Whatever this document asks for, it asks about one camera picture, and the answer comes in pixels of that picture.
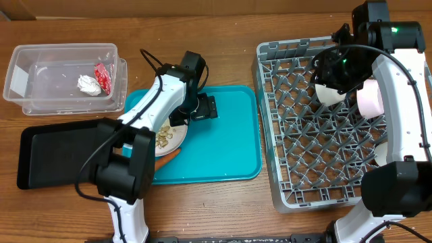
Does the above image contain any pale green bowl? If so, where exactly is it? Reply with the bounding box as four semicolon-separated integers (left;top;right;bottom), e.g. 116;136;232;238
315;84;346;107

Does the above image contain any white plate with food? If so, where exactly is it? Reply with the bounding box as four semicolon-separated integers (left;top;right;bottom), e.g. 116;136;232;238
155;119;188;157

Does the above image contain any red snack wrapper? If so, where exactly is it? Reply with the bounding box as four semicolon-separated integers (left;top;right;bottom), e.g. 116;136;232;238
94;63;112;95

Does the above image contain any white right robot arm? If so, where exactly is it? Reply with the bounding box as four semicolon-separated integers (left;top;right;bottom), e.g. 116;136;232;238
310;1;431;242

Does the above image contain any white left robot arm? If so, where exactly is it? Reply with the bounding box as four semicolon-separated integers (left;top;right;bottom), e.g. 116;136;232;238
75;51;217;242

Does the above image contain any grey dishwasher rack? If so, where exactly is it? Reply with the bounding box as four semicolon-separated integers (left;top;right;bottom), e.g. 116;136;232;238
252;37;387;213

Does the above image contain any teal plastic tray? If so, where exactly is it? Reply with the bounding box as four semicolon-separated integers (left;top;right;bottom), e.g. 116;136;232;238
121;84;263;186

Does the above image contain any orange carrot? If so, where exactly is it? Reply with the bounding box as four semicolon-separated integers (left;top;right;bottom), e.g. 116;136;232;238
155;148;181;171

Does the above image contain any white cup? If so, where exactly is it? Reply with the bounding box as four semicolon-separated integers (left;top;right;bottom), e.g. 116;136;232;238
374;142;388;167

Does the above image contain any crumpled white paper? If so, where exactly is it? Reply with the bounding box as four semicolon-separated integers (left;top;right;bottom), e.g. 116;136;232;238
77;75;101;96

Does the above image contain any clear plastic bin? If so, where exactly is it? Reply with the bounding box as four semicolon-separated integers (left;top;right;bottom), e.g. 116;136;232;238
3;43;128;115

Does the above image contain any black plastic bin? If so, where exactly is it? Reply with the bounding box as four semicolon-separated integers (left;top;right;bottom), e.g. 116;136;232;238
17;117;117;190

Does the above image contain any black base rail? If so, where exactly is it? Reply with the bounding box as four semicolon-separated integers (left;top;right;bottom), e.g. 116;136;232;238
144;227;336;243

